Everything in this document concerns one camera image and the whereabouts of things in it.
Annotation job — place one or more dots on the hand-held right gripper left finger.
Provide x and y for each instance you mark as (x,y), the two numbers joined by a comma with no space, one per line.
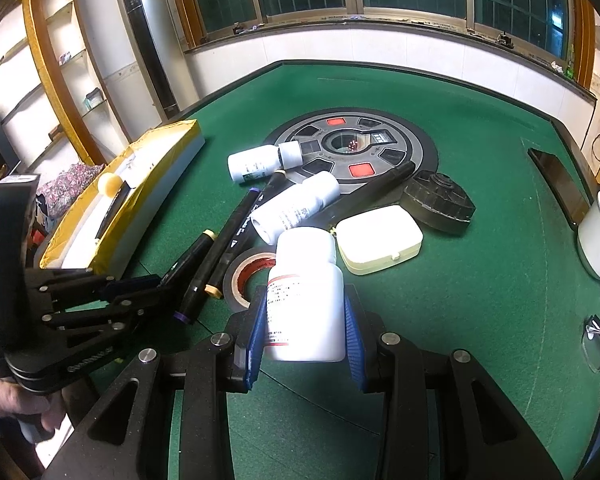
(255,340)

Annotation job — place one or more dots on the white cylinder cup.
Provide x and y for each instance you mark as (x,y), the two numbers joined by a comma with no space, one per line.
(305,310)

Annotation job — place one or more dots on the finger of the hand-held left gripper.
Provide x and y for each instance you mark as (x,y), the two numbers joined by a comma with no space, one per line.
(105,325)
(130,284)

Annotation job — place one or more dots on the standing air conditioner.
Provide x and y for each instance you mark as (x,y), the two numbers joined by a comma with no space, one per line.
(145,60)

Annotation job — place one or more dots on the pale yellow ball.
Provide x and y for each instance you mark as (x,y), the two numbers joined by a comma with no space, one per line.
(110,185)

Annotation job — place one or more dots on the small green white box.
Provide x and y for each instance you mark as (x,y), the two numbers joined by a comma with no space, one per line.
(93,100)

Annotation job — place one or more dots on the black tape roll red core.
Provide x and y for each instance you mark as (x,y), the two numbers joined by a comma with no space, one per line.
(232,280)

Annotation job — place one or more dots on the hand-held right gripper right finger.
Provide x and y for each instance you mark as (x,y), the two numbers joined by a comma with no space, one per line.
(355,340)

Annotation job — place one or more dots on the round grey table control panel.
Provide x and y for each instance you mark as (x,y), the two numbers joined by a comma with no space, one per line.
(405,135)

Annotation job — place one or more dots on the small green object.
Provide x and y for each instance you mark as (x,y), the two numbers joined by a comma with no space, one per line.
(571,62)

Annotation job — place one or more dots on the thick black marker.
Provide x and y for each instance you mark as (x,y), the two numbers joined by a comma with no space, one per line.
(390,180)

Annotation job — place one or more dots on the black pouch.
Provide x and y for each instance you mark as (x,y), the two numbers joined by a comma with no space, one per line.
(437,205)

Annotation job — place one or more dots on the yellow cardboard box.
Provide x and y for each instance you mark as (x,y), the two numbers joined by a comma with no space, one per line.
(170,145)

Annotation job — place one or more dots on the black marker purple bands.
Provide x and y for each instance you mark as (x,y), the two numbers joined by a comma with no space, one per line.
(214,260)

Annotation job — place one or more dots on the floral patterned cloth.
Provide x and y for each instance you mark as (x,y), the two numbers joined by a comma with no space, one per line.
(67,185)

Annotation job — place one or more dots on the black marker cream caps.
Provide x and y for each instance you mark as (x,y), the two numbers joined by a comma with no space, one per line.
(189,255)
(272,187)

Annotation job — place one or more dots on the white bottle green label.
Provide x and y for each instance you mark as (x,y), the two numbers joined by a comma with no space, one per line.
(252,165)

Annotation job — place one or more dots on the yellow framed wall shelves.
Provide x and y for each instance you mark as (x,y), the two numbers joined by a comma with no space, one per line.
(45,60)

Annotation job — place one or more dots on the small black object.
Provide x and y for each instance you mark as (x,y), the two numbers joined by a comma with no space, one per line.
(502,39)

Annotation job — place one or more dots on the medium white plastic bottle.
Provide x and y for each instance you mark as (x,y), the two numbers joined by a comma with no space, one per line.
(295,205)

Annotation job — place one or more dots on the person's left hand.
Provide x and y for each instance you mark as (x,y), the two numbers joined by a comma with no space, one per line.
(10,405)

